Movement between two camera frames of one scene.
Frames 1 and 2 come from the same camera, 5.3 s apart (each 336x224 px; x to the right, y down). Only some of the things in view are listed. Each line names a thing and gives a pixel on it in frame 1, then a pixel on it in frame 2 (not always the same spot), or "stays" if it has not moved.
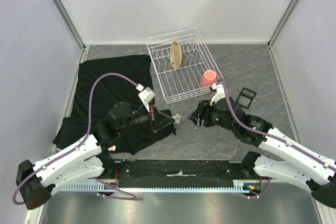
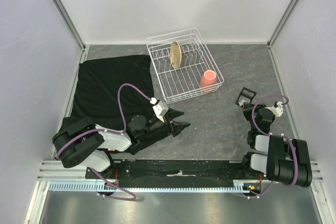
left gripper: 155,125 → 176,127
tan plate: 175,54 stays
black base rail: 180,173 stays
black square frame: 244,95 stays
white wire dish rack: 183,64 stays
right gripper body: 209,110 → 248,112
